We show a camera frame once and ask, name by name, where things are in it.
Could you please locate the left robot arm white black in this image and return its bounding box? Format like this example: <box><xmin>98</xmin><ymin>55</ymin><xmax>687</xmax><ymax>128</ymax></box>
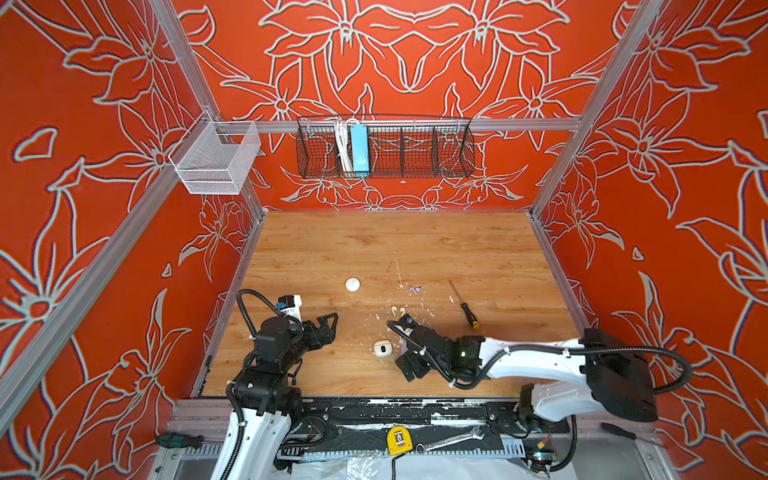
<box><xmin>211</xmin><ymin>288</ymin><xmax>338</xmax><ymax>479</ymax></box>

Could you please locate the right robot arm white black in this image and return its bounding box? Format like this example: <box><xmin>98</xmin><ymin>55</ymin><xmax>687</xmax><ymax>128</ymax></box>
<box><xmin>387</xmin><ymin>315</ymin><xmax>694</xmax><ymax>475</ymax></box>

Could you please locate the silver wrench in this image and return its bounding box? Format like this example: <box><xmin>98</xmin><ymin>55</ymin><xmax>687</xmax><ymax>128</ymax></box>
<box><xmin>415</xmin><ymin>426</ymin><xmax>485</xmax><ymax>454</ymax></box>

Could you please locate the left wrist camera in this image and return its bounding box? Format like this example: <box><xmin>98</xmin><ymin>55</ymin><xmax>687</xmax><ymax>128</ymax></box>
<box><xmin>276</xmin><ymin>295</ymin><xmax>302</xmax><ymax>321</ymax></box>

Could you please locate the yellow tape measure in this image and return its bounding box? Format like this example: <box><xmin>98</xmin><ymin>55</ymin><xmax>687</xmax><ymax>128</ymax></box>
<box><xmin>386</xmin><ymin>425</ymin><xmax>414</xmax><ymax>457</ymax></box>

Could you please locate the black wire basket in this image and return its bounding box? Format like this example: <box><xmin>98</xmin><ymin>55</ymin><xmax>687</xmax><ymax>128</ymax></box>
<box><xmin>296</xmin><ymin>115</ymin><xmax>476</xmax><ymax>180</ymax></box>

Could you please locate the black screwdriver on frame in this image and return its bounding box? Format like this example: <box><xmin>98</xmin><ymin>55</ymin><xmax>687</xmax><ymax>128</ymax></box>
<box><xmin>599</xmin><ymin>422</ymin><xmax>663</xmax><ymax>447</ymax></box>

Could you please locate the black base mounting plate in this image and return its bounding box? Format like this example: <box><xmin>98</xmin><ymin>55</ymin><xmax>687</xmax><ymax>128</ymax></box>
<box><xmin>278</xmin><ymin>397</ymin><xmax>571</xmax><ymax>460</ymax></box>

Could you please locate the clear plastic bin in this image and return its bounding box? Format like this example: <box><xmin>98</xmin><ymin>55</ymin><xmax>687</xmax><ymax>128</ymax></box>
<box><xmin>169</xmin><ymin>119</ymin><xmax>261</xmax><ymax>195</ymax></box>

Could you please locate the yellow black screwdriver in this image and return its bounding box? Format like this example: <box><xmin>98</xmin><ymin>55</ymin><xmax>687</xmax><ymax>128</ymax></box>
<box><xmin>448</xmin><ymin>280</ymin><xmax>480</xmax><ymax>330</ymax></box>

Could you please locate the light blue box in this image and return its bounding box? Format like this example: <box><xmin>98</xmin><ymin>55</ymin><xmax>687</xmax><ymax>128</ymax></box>
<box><xmin>350</xmin><ymin>123</ymin><xmax>370</xmax><ymax>177</ymax></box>

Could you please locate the white cable bundle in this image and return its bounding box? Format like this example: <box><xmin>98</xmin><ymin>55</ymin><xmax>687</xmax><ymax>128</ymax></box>
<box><xmin>332</xmin><ymin>118</ymin><xmax>355</xmax><ymax>174</ymax></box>

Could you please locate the green handled tool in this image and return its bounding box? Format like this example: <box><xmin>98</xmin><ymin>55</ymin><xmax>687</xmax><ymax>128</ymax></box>
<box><xmin>155</xmin><ymin>432</ymin><xmax>204</xmax><ymax>449</ymax></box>

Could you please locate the small white open case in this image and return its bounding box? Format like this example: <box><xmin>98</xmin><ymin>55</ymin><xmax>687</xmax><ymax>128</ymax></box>
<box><xmin>372</xmin><ymin>339</ymin><xmax>394</xmax><ymax>358</ymax></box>

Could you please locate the white earbuds charging case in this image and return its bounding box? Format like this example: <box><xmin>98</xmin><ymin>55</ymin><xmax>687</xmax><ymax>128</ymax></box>
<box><xmin>345</xmin><ymin>277</ymin><xmax>361</xmax><ymax>292</ymax></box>

